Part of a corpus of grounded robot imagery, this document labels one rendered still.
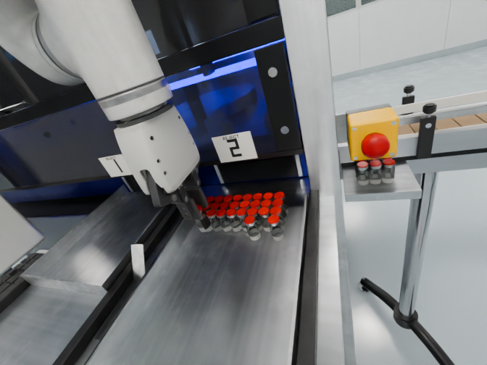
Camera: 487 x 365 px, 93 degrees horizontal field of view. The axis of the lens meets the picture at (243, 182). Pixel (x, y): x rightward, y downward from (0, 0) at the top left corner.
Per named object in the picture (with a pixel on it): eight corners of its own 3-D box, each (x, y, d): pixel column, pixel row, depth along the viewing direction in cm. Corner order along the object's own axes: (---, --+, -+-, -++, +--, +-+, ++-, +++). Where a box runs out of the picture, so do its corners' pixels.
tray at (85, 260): (128, 193, 79) (122, 184, 77) (193, 187, 69) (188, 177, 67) (31, 284, 52) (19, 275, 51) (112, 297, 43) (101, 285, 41)
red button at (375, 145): (359, 151, 41) (359, 130, 39) (385, 148, 40) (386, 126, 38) (362, 162, 38) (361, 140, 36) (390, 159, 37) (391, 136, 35)
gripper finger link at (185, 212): (168, 185, 35) (186, 216, 39) (156, 198, 33) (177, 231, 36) (185, 182, 34) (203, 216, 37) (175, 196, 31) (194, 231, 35)
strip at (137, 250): (146, 263, 47) (131, 243, 44) (158, 263, 46) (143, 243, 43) (95, 339, 36) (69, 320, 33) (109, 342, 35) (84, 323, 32)
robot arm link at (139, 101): (130, 85, 33) (141, 106, 35) (81, 106, 27) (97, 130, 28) (177, 70, 30) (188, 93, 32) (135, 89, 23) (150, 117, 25)
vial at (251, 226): (251, 232, 46) (245, 215, 43) (262, 232, 45) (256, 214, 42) (248, 241, 44) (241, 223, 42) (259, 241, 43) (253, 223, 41)
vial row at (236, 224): (206, 224, 52) (198, 209, 49) (286, 224, 45) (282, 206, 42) (203, 232, 50) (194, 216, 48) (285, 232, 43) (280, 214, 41)
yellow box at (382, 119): (347, 144, 48) (345, 110, 44) (388, 139, 45) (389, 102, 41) (351, 163, 42) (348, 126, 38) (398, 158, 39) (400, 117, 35)
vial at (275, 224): (274, 232, 44) (268, 214, 42) (285, 232, 43) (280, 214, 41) (272, 241, 42) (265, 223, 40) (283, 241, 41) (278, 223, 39)
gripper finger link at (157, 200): (146, 145, 30) (174, 159, 35) (137, 203, 28) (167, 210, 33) (153, 143, 30) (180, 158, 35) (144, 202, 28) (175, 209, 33)
